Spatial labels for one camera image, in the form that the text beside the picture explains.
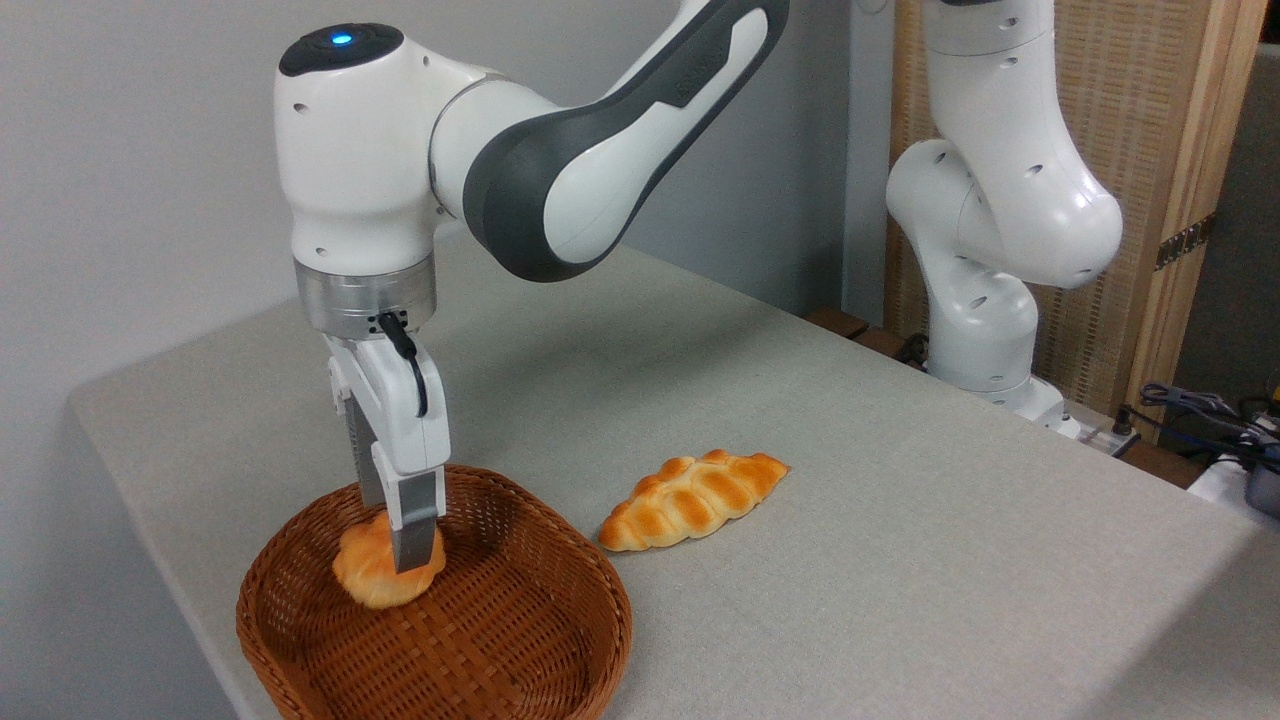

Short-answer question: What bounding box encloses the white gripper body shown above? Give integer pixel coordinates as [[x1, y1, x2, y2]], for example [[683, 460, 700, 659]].
[[325, 335, 451, 477]]

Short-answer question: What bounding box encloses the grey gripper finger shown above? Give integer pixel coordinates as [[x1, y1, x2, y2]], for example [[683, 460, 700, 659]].
[[372, 443, 448, 574], [335, 393, 387, 509]]

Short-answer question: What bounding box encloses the round knotted bread roll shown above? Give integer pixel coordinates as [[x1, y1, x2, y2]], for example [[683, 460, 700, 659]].
[[332, 512, 448, 610]]

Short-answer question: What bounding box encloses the brown wicker basket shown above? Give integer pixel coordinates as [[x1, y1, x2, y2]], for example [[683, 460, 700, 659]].
[[236, 463, 634, 720]]

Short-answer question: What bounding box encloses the long braided bread loaf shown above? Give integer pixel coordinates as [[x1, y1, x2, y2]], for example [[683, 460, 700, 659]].
[[598, 449, 790, 553]]

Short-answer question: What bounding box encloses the grey tablecloth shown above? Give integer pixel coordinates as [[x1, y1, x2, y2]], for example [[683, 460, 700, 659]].
[[68, 228, 1280, 720]]

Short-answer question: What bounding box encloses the white power strip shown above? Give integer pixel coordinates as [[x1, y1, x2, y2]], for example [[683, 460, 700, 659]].
[[1058, 412, 1141, 458]]

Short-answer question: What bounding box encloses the white box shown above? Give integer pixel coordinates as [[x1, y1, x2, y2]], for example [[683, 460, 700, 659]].
[[1188, 452, 1280, 533]]

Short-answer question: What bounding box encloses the metal screen hinge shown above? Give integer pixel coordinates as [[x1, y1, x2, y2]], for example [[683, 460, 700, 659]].
[[1155, 213, 1217, 272]]

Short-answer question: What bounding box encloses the dark grey device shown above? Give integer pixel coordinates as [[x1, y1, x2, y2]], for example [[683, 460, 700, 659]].
[[1244, 458, 1280, 518]]

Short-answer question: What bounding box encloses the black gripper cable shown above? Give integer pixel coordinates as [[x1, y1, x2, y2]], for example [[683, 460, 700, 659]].
[[377, 311, 430, 419]]

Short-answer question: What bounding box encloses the blue and black cable bundle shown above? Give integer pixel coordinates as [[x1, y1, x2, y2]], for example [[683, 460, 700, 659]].
[[1138, 381, 1280, 463]]

